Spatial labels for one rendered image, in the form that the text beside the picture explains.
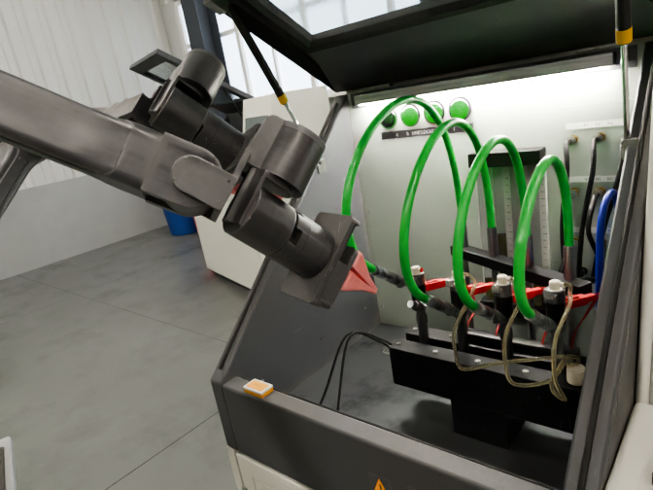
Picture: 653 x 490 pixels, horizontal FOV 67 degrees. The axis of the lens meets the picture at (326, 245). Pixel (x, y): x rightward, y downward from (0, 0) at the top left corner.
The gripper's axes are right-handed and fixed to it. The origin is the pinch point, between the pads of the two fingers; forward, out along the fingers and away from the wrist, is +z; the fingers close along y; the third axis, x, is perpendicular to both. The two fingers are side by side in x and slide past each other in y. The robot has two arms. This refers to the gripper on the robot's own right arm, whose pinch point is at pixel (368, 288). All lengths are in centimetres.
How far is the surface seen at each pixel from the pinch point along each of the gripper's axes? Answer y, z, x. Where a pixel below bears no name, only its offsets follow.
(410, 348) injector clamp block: -2.2, 32.6, 18.5
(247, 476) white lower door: -40, 29, 41
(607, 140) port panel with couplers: 46, 37, 0
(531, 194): 20.3, 11.9, -7.3
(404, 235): 10.4, 7.9, 6.6
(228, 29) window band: 299, 117, 593
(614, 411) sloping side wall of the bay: -0.1, 27.7, -18.7
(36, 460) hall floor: -122, 49, 220
